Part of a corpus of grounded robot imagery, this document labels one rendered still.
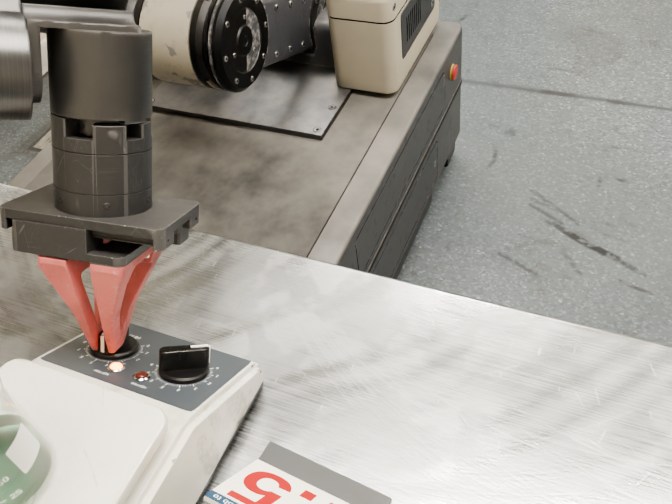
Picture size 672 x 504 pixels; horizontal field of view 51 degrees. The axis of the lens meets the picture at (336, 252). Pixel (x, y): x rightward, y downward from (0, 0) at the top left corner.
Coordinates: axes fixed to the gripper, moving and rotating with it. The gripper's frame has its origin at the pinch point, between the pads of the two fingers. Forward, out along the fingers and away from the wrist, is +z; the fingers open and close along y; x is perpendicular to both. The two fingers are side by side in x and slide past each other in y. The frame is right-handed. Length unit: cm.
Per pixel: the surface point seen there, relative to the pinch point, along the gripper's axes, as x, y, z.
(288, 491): -4.0, 13.7, 6.2
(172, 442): -6.6, 7.3, 2.2
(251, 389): 1.3, 9.6, 2.9
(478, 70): 172, 26, -6
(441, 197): 126, 21, 20
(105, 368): -1.7, 0.7, 1.4
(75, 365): -1.9, -1.2, 1.3
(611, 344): 8.3, 33.5, -1.3
